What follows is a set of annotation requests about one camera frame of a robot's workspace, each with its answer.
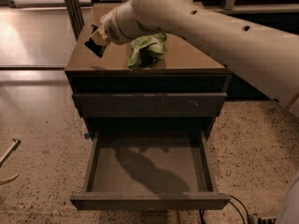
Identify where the open grey bottom drawer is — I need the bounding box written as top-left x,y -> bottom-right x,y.
70,131 -> 231,210

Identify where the black floor cable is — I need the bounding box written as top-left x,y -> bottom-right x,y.
199,195 -> 250,224

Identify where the dark blue rxbar wrapper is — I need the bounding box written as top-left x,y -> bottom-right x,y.
84,24 -> 106,58

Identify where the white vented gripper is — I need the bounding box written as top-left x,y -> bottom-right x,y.
91,0 -> 163,47

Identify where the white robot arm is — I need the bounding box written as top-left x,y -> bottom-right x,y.
90,0 -> 299,117

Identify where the blue tape piece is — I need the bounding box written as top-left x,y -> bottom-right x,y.
84,133 -> 91,139

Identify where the metal chair leg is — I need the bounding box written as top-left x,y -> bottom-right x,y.
0,138 -> 21,185

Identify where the brown drawer cabinet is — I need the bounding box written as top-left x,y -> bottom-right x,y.
65,4 -> 231,134

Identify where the green crumpled chip bag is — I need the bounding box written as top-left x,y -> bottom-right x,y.
127,33 -> 167,70

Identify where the grey middle drawer front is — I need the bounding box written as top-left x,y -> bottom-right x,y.
73,92 -> 226,118

